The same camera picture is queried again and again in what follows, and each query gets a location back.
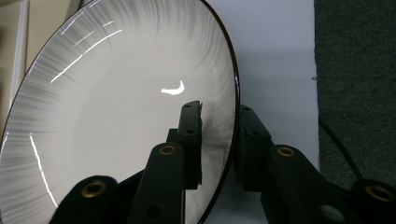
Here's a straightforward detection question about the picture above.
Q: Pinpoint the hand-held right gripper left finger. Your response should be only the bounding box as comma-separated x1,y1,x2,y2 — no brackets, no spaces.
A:
165,99,205,191

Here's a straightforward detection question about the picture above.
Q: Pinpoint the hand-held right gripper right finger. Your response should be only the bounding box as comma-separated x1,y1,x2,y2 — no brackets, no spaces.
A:
233,105,276,193

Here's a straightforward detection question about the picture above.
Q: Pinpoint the white plate with grey streaks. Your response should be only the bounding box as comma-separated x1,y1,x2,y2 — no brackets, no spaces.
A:
0,0,241,224

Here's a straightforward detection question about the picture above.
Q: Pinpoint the right hand-held gripper black cable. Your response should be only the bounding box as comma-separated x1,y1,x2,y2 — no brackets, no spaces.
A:
318,119,366,182

